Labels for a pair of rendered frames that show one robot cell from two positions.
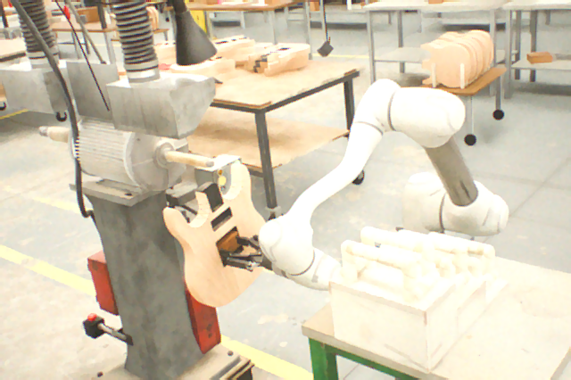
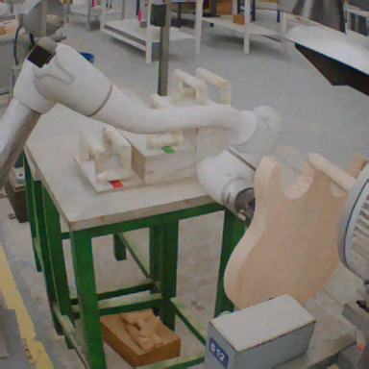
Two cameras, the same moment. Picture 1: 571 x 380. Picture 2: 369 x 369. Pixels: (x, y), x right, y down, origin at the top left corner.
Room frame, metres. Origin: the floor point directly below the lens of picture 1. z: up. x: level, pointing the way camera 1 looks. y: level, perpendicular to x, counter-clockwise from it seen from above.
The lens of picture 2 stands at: (3.06, 0.34, 1.69)
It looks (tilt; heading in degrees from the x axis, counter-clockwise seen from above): 26 degrees down; 200
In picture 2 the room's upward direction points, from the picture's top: 2 degrees clockwise
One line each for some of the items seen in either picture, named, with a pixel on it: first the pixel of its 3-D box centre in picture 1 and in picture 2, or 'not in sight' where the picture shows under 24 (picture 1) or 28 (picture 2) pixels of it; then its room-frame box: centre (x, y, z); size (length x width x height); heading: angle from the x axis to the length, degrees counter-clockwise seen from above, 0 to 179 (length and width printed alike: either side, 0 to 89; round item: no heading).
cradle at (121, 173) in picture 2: not in sight; (113, 174); (1.70, -0.37, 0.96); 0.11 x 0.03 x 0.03; 138
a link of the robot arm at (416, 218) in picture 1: (425, 202); not in sight; (2.34, -0.52, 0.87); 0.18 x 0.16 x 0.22; 52
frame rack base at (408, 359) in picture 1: (393, 310); (196, 131); (1.41, -0.22, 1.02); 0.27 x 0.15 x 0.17; 48
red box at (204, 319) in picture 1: (186, 302); not in sight; (2.44, 0.47, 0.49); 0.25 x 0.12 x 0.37; 48
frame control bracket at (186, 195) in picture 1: (193, 192); (313, 361); (2.36, 0.35, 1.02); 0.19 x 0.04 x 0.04; 138
